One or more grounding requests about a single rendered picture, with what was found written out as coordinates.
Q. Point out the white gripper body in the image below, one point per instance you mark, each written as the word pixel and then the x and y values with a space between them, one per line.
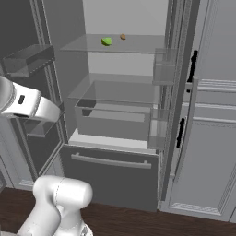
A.
pixel 47 109

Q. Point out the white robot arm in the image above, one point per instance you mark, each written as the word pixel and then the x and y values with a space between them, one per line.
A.
pixel 58 196

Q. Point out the clear fridge door bin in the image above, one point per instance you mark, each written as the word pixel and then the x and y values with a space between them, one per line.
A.
pixel 158 135
pixel 164 73
pixel 27 61
pixel 40 130

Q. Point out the clear fridge crisper drawer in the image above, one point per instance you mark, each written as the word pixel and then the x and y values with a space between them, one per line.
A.
pixel 113 126

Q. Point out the glass fridge shelf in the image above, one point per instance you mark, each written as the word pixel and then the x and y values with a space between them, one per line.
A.
pixel 141 44
pixel 123 77

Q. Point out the green lemon wedge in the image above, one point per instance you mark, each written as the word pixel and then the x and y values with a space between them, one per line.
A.
pixel 106 41

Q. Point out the grey left fridge door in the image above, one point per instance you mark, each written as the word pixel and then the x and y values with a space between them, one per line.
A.
pixel 18 18

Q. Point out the grey fridge door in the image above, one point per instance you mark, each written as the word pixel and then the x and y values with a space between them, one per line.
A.
pixel 18 18
pixel 181 24

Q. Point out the grey fridge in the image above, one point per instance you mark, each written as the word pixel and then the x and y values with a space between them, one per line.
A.
pixel 123 15

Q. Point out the grey right fridge door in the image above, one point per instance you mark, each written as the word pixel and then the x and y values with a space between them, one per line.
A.
pixel 181 24

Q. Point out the dark grey freezer drawer front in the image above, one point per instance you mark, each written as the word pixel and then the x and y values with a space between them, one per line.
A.
pixel 116 187

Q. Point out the small brown food piece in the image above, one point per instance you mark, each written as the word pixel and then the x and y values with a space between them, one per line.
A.
pixel 123 36

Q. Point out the tall grey cupboard door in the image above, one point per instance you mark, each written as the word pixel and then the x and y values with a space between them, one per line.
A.
pixel 209 159
pixel 218 37

